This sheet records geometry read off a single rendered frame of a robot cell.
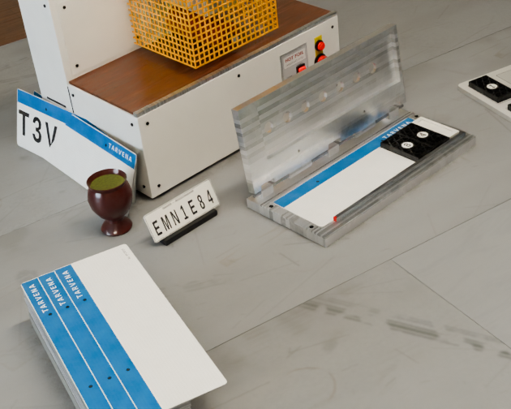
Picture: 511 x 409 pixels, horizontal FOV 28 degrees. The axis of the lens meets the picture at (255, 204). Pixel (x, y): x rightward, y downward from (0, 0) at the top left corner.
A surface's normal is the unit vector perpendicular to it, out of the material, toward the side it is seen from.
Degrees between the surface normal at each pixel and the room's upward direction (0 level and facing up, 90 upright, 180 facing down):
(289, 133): 83
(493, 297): 0
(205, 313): 0
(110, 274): 0
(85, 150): 69
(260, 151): 83
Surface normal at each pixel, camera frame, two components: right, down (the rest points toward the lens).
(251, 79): 0.69, 0.35
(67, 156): -0.76, 0.10
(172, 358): -0.10, -0.82
